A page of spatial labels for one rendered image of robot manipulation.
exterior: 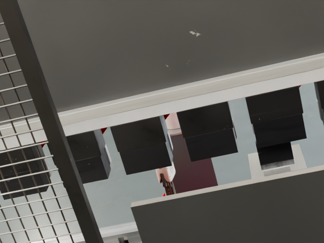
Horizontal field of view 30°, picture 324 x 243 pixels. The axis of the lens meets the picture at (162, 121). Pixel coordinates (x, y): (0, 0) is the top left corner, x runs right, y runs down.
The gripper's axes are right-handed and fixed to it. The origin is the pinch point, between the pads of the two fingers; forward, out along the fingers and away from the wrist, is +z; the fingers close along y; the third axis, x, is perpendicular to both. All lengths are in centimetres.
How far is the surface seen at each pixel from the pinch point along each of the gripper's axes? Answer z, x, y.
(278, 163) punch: -22, -47, -37
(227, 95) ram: -48, -38, -44
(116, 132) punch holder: -43, -4, -49
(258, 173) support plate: -13.7, -39.1, -24.4
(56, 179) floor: 69, 152, 192
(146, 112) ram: -48, -15, -47
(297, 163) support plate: -14, -52, -21
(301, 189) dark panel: -39, -57, -89
